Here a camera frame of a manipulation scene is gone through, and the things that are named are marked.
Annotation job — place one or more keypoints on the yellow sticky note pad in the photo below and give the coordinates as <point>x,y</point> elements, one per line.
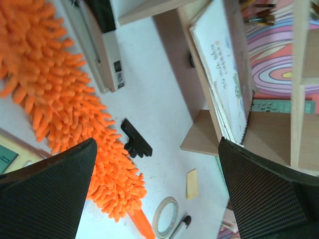
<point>192,190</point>

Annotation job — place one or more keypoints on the green plastic file organizer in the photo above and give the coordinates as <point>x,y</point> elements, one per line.
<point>280,106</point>

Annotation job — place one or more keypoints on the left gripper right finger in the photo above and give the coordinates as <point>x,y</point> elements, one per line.
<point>269,200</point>

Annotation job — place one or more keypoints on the yellow blue calculator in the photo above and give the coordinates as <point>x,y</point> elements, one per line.
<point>16,154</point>

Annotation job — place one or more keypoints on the spiral notebook under shelf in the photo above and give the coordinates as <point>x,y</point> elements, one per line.
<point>219,35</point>

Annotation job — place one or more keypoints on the black binder clip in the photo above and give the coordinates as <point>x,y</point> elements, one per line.
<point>137,145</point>

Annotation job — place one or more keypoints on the white black stapler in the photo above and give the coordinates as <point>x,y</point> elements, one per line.
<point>93,24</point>

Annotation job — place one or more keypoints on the orange chenille duster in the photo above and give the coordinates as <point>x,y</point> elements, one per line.
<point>43,76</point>

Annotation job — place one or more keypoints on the clear tape roll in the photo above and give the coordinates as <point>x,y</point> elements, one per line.
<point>165,218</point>

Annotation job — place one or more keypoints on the wooden bookshelf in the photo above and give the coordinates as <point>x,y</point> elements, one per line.
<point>280,137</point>

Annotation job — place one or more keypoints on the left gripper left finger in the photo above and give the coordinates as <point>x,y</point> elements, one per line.
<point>45,200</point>

